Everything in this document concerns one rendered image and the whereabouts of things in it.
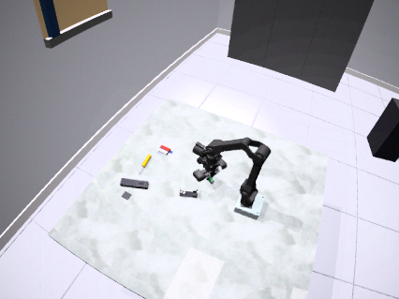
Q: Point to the yellow-handled screwdriver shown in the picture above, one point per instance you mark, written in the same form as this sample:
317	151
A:
145	162

